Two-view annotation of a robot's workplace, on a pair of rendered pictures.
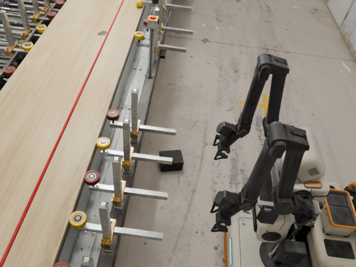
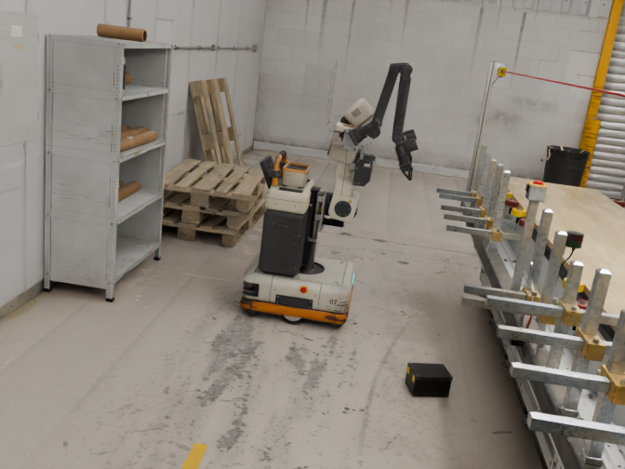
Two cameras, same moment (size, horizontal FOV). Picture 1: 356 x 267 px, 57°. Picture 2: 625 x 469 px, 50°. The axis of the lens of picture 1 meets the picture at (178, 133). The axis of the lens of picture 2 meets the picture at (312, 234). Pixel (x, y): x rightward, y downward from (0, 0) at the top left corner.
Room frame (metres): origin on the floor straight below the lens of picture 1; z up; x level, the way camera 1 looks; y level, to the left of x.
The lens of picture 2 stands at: (5.16, -0.33, 1.69)
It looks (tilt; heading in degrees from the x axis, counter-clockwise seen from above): 16 degrees down; 186
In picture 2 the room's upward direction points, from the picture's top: 7 degrees clockwise
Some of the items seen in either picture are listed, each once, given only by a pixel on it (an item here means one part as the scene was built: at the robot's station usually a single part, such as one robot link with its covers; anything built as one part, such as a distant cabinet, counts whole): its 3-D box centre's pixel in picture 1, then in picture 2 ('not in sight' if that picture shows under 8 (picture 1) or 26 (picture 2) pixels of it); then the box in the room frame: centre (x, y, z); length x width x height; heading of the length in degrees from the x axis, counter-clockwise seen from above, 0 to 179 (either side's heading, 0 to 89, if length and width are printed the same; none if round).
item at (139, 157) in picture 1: (136, 157); (481, 221); (1.26, 0.23, 0.81); 0.43 x 0.03 x 0.04; 91
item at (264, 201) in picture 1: (269, 190); (362, 165); (1.02, -0.51, 0.99); 0.28 x 0.16 x 0.22; 1
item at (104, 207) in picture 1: (106, 230); (481, 189); (0.72, 0.27, 0.89); 0.04 x 0.04 x 0.48; 1
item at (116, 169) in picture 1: (117, 187); (486, 197); (0.97, 0.27, 0.89); 0.04 x 0.04 x 0.48; 1
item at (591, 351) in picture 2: not in sight; (589, 342); (3.24, 0.31, 0.95); 0.14 x 0.06 x 0.05; 1
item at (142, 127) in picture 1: (143, 128); (486, 233); (1.51, 0.23, 0.80); 0.43 x 0.03 x 0.04; 91
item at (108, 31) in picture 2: not in sight; (122, 33); (0.89, -2.14, 1.59); 0.30 x 0.08 x 0.08; 91
